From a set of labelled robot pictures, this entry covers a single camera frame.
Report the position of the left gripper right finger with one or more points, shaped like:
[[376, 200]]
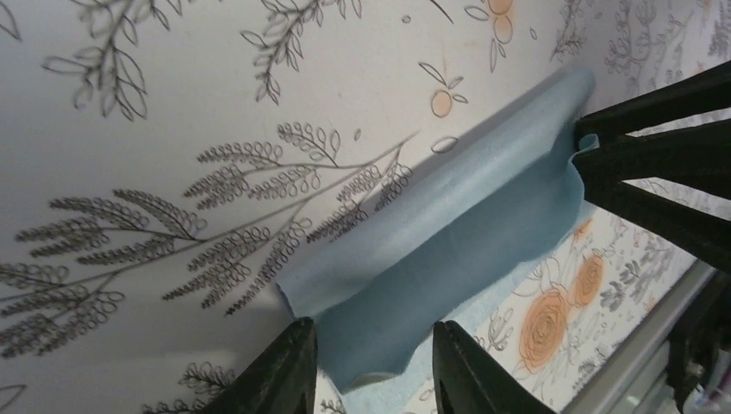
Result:
[[468, 380]]

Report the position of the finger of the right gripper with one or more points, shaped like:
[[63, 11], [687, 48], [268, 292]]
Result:
[[701, 93], [634, 177]]

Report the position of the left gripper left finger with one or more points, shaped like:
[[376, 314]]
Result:
[[282, 380]]

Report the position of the light blue cleaning cloth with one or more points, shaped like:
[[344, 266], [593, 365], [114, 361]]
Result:
[[455, 243]]

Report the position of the floral table mat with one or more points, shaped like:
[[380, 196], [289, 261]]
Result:
[[163, 163]]

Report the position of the aluminium mounting rail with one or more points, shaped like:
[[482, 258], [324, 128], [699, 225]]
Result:
[[638, 363]]

